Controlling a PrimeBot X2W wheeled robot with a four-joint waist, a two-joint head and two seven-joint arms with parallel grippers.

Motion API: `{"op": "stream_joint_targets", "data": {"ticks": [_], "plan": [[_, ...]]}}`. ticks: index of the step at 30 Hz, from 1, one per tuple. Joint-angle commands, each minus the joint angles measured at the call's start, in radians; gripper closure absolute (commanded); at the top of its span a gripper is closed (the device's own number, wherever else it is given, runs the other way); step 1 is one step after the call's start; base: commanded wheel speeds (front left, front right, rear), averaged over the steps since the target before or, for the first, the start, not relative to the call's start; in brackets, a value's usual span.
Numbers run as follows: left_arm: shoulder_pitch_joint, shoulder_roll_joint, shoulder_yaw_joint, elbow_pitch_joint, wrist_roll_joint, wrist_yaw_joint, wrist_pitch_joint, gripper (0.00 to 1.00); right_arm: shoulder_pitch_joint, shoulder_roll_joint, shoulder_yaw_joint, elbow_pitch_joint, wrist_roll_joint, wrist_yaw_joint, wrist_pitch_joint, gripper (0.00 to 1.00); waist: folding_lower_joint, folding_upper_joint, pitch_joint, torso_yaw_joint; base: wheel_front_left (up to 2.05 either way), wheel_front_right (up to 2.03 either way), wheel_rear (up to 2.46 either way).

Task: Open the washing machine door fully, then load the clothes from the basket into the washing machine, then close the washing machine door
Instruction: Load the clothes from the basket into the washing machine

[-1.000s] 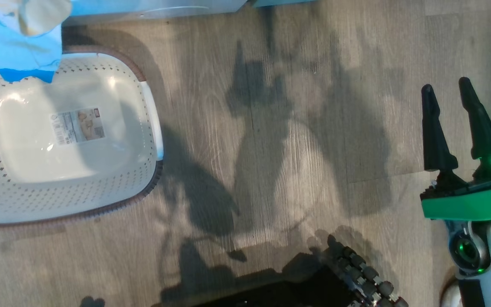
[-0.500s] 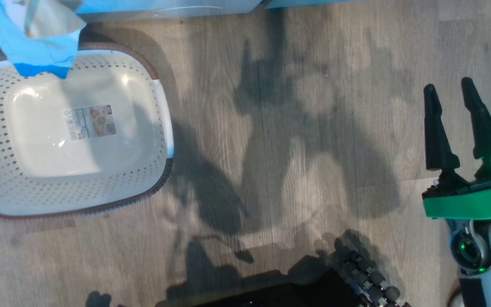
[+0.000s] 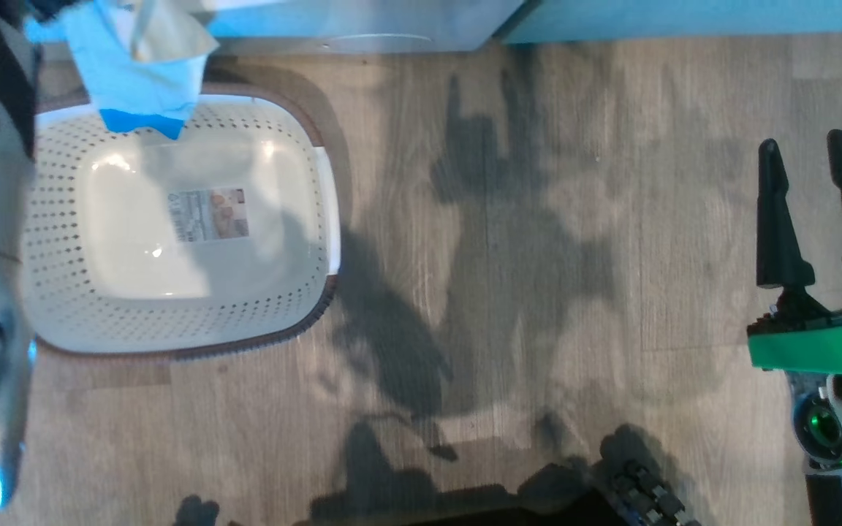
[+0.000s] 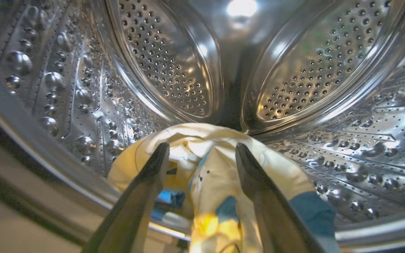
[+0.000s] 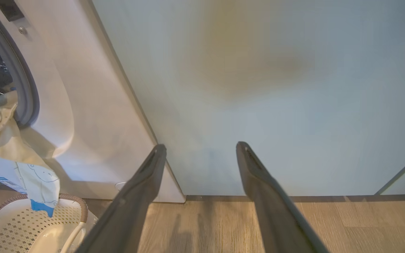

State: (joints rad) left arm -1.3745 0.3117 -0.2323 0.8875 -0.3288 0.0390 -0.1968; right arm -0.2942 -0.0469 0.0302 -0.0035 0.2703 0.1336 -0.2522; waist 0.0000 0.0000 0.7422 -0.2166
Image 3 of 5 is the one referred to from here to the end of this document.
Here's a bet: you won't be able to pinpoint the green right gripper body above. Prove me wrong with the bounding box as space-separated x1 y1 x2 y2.
746 287 842 376

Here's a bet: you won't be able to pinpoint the pale yellow cloth garments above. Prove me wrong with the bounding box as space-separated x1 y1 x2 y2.
23 0 221 141

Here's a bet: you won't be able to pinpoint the white front-load washing machine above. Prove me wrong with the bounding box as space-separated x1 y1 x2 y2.
198 0 526 55

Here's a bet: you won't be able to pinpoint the plain pale green cabinet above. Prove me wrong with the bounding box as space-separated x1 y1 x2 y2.
498 0 842 45

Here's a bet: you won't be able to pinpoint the paper basket product sticker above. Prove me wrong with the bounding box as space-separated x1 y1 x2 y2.
167 188 251 244

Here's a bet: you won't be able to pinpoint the white perforated laundry basket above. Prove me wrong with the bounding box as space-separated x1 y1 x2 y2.
19 89 342 360

